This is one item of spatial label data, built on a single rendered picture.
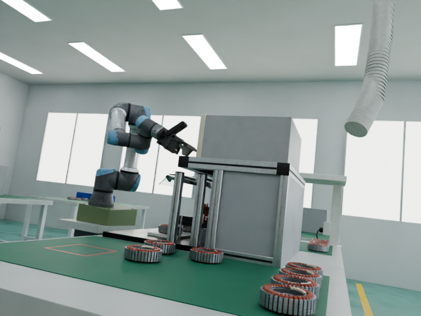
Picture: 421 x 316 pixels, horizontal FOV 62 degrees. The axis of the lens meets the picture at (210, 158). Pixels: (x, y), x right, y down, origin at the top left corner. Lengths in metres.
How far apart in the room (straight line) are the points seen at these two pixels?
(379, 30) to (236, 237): 2.19
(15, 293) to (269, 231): 0.84
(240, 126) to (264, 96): 5.23
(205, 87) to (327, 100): 2.34
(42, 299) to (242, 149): 0.97
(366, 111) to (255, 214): 1.55
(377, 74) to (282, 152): 1.59
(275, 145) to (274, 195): 0.23
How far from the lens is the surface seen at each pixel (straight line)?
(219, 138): 1.47
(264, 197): 1.29
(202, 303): 0.72
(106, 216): 2.08
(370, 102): 2.71
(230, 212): 1.32
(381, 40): 3.03
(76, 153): 8.32
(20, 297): 0.74
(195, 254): 1.16
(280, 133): 1.42
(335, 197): 2.57
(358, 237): 6.21
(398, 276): 6.32
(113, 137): 1.79
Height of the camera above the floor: 0.94
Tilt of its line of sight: 7 degrees up
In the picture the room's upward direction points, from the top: 7 degrees clockwise
